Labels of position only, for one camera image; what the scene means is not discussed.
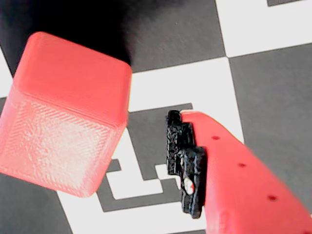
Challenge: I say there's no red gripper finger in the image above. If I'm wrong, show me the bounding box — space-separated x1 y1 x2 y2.
166 109 312 234

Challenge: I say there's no red cube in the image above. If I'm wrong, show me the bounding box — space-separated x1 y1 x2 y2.
0 31 133 198

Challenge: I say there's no black white marker board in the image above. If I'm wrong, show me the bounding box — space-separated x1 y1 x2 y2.
0 0 312 234

